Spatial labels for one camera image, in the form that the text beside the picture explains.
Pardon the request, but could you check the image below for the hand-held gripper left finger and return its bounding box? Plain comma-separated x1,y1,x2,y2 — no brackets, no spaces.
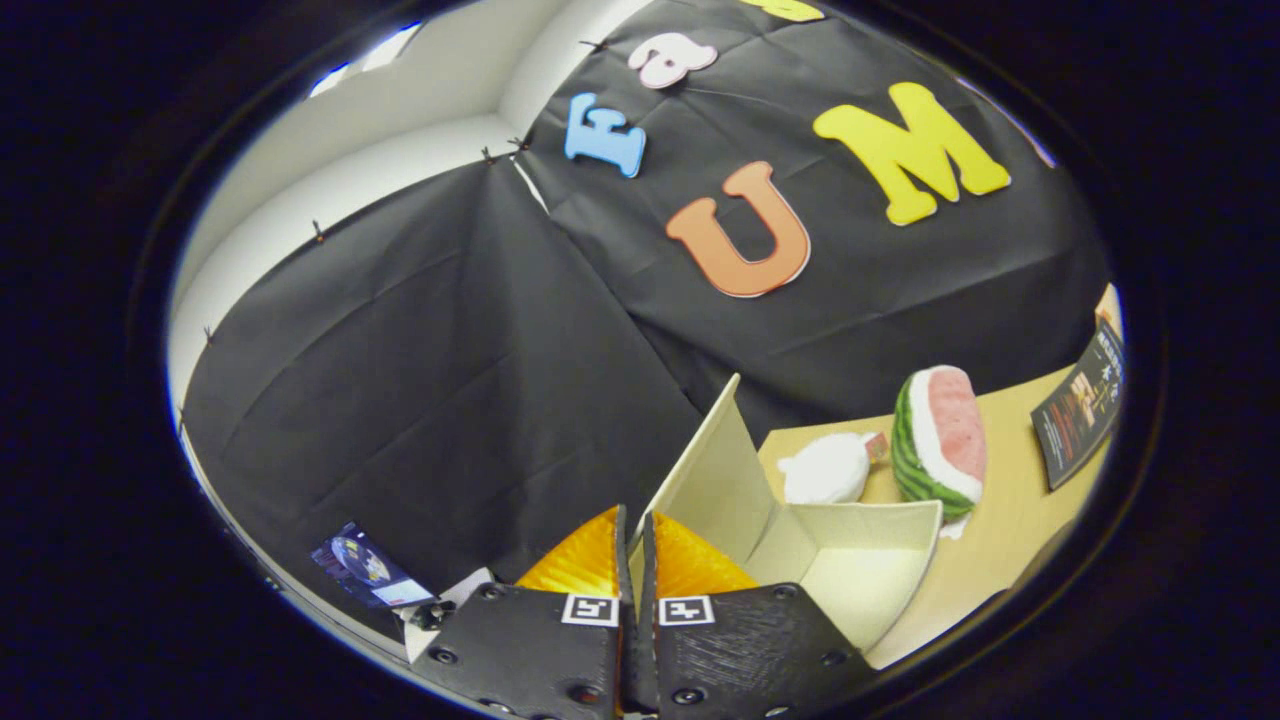
408,504,641,720

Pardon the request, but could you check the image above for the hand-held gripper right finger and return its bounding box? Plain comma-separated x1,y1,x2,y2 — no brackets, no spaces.
638,510,881,720

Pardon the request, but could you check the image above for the foldable fabric storage box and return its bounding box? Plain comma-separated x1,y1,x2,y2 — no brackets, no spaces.
628,375,943,653

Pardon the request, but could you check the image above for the blue printed card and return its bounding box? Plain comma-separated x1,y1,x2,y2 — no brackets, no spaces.
310,522,437,609

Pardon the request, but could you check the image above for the white plush toy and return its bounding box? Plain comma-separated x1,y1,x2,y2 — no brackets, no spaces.
778,432,889,505

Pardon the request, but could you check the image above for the watermelon slice plush toy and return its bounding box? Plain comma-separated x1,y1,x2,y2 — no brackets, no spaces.
890,365,989,541

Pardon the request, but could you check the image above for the black cover book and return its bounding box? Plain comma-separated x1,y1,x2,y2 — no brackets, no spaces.
1030,320,1127,491

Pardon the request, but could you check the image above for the ceiling light panel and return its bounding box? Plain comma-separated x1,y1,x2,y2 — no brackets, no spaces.
308,22,423,99

